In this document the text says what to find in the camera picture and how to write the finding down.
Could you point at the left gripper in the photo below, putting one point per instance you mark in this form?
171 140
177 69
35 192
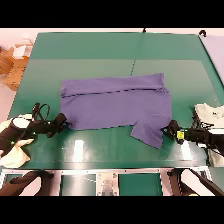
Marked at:
59 122

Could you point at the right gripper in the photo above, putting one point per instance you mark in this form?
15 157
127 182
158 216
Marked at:
174 128

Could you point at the purple T-shirt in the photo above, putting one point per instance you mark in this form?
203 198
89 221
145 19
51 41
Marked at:
116 103

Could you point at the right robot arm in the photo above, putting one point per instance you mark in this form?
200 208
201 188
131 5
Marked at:
203 136

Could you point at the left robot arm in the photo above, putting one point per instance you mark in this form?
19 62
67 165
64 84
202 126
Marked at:
13 131

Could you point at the white T-shirt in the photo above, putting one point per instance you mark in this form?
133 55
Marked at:
213 116

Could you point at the cream garment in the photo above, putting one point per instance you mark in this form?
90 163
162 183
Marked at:
14 156

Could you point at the wooden furniture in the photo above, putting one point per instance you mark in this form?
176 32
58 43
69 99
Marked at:
13 68

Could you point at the silver frame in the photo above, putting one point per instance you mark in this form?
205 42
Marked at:
106 181

